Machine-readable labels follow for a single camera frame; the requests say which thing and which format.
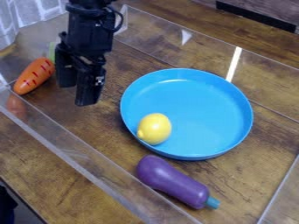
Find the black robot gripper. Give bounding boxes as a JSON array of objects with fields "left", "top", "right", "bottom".
[{"left": 55, "top": 0, "right": 116, "bottom": 106}]

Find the orange toy carrot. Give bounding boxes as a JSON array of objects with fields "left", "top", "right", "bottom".
[{"left": 12, "top": 41, "right": 59, "bottom": 96}]

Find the blue round tray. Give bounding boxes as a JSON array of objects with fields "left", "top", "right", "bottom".
[{"left": 120, "top": 68, "right": 254, "bottom": 161}]

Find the white patterned curtain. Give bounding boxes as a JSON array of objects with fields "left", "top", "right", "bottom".
[{"left": 0, "top": 0, "right": 68, "bottom": 51}]

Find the yellow toy lemon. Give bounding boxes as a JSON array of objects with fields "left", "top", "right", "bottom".
[{"left": 136, "top": 113, "right": 172, "bottom": 145}]

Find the purple toy eggplant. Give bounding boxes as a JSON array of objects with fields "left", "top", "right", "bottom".
[{"left": 136, "top": 155, "right": 220, "bottom": 209}]

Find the black bar in background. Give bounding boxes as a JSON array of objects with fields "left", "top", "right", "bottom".
[{"left": 216, "top": 0, "right": 296, "bottom": 33}]

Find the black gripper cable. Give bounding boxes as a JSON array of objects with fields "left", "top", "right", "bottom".
[{"left": 99, "top": 5, "right": 126, "bottom": 33}]

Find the clear acrylic enclosure wall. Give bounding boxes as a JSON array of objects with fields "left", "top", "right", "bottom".
[{"left": 0, "top": 0, "right": 299, "bottom": 224}]

